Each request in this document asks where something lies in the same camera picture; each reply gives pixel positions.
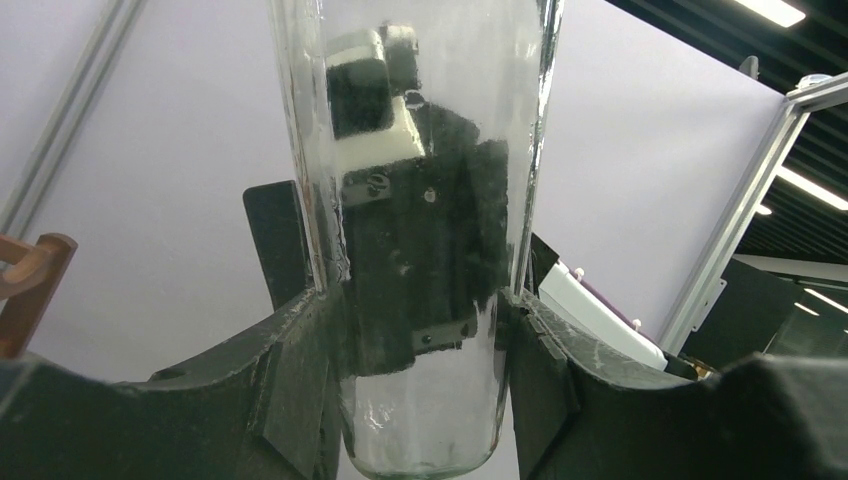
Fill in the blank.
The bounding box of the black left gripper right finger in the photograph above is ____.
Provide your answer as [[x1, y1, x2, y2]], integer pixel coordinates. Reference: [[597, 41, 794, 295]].
[[499, 292, 847, 479]]

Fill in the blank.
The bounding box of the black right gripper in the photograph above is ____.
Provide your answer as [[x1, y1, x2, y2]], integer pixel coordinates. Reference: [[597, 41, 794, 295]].
[[242, 180, 312, 310]]

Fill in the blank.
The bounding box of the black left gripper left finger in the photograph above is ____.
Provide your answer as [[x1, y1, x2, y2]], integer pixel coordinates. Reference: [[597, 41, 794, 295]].
[[1, 289, 340, 479]]

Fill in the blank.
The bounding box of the clear bottle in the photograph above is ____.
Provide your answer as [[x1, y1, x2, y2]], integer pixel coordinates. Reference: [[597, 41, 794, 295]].
[[268, 1, 563, 479]]

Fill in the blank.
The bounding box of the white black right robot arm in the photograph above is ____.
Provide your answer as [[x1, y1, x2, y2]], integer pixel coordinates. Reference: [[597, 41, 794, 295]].
[[511, 240, 847, 479]]

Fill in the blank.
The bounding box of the brown wooden wine rack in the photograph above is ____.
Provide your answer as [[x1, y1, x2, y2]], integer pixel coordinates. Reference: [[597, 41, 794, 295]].
[[1, 233, 78, 359]]

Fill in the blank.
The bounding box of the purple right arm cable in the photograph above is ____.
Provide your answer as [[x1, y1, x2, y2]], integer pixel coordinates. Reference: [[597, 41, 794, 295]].
[[572, 268, 644, 333]]

